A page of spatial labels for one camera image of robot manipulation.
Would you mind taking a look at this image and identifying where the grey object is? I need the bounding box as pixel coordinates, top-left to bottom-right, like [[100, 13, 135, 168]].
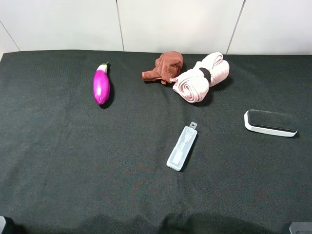
[[289, 222, 312, 234], [0, 216, 6, 234]]

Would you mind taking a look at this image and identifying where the white black board eraser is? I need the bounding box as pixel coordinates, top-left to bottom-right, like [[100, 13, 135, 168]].
[[244, 109, 298, 137]]

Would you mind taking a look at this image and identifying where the black band on towel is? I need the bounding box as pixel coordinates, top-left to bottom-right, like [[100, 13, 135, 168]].
[[199, 67, 211, 82]]

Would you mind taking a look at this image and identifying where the crumpled brown cloth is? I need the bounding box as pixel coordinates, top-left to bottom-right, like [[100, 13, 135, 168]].
[[142, 51, 183, 85]]

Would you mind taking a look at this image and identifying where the pink towel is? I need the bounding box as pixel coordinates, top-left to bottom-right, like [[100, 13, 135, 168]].
[[171, 52, 230, 103]]

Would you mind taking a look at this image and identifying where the grey object bottom left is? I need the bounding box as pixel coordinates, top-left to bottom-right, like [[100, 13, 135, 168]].
[[0, 216, 6, 234]]

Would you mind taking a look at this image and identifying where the black table cloth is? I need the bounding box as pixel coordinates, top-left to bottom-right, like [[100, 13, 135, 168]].
[[0, 50, 312, 234]]

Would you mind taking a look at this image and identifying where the clear plastic case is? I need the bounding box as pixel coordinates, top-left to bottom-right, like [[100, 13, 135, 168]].
[[166, 122, 197, 171]]

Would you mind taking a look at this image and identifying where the grey object bottom right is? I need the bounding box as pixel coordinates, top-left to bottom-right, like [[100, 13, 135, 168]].
[[289, 222, 312, 234]]

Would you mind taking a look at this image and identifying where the purple toy eggplant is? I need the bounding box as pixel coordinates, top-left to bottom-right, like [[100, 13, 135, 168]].
[[93, 63, 110, 105]]

